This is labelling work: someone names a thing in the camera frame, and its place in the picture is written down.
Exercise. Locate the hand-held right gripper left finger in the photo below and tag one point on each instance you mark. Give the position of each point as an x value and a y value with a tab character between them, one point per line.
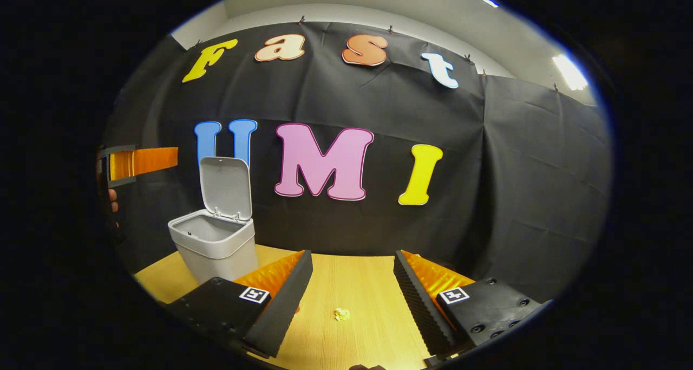
284	305

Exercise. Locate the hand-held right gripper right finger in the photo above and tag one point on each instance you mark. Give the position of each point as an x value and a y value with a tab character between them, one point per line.
419	305

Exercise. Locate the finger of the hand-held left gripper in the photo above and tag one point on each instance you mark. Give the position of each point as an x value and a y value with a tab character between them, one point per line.
151	160

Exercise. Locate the yellow paper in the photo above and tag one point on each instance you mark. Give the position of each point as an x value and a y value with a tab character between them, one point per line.
341	314

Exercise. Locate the grey desktop garbage bin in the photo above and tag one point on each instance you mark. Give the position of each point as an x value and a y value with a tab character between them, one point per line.
216	245

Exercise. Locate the wooden desktop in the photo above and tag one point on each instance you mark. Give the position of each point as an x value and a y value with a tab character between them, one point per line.
357	283

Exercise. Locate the black backdrop cloth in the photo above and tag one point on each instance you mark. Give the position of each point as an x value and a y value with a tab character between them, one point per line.
379	99

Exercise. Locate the small ceiling light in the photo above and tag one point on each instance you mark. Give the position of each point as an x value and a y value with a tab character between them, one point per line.
569	72

